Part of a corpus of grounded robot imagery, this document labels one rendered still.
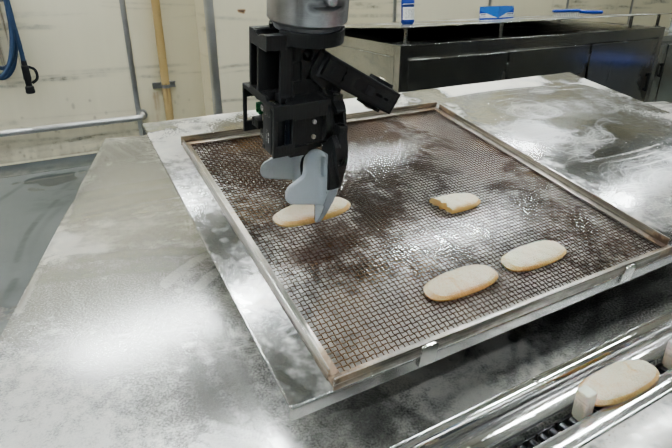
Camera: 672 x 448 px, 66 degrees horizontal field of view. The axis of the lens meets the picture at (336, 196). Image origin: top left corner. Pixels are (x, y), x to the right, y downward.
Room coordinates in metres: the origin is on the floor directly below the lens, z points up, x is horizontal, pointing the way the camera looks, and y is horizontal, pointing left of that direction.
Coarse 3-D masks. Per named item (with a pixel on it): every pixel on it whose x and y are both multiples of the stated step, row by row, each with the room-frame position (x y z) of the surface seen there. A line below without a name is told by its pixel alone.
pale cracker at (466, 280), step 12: (444, 276) 0.49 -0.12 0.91; (456, 276) 0.49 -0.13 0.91; (468, 276) 0.49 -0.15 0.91; (480, 276) 0.49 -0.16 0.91; (492, 276) 0.50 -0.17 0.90; (432, 288) 0.47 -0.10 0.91; (444, 288) 0.47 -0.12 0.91; (456, 288) 0.47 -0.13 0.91; (468, 288) 0.48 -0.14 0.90; (480, 288) 0.48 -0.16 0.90; (444, 300) 0.46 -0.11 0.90
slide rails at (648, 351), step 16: (656, 336) 0.46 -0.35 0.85; (624, 352) 0.44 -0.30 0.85; (640, 352) 0.44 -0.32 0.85; (656, 352) 0.44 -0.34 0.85; (592, 368) 0.41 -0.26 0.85; (576, 384) 0.39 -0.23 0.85; (656, 384) 0.39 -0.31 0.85; (544, 400) 0.37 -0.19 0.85; (560, 400) 0.37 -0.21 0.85; (640, 400) 0.37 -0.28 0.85; (512, 416) 0.35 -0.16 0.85; (528, 416) 0.35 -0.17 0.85; (544, 416) 0.35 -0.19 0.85; (592, 416) 0.35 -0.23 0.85; (608, 416) 0.35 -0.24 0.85; (480, 432) 0.33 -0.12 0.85; (496, 432) 0.33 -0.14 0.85; (512, 432) 0.33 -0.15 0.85; (560, 432) 0.33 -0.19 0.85; (576, 432) 0.33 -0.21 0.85; (592, 432) 0.33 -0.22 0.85
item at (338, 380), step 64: (256, 192) 0.65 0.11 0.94; (384, 192) 0.68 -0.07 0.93; (512, 192) 0.71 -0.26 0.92; (576, 192) 0.72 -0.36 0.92; (256, 256) 0.50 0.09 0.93; (320, 256) 0.52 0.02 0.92; (384, 256) 0.53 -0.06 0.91; (640, 256) 0.57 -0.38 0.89; (384, 320) 0.43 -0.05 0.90; (448, 320) 0.44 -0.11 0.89
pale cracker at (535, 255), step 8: (544, 240) 0.58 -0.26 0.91; (520, 248) 0.55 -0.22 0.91; (528, 248) 0.55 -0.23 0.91; (536, 248) 0.55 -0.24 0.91; (544, 248) 0.56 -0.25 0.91; (552, 248) 0.56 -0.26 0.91; (560, 248) 0.56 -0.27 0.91; (504, 256) 0.54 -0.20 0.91; (512, 256) 0.54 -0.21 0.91; (520, 256) 0.54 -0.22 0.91; (528, 256) 0.54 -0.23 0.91; (536, 256) 0.54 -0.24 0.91; (544, 256) 0.54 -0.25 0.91; (552, 256) 0.55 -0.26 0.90; (560, 256) 0.55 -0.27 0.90; (504, 264) 0.53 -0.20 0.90; (512, 264) 0.52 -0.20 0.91; (520, 264) 0.53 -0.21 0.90; (528, 264) 0.53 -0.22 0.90; (536, 264) 0.53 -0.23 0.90; (544, 264) 0.53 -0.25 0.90
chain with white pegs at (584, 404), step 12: (660, 372) 0.43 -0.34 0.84; (576, 396) 0.36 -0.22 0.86; (588, 396) 0.36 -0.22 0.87; (576, 408) 0.36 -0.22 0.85; (588, 408) 0.36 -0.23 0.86; (600, 408) 0.37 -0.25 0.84; (564, 420) 0.36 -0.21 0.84; (576, 420) 0.36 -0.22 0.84; (540, 432) 0.34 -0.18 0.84; (552, 432) 0.34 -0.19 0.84; (516, 444) 0.33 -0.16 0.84; (528, 444) 0.33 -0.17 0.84
